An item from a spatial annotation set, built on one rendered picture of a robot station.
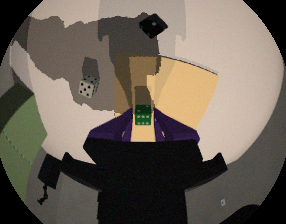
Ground green die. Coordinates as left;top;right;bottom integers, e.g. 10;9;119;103
135;105;152;125

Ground tan mat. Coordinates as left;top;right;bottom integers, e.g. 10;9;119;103
114;53;220;142

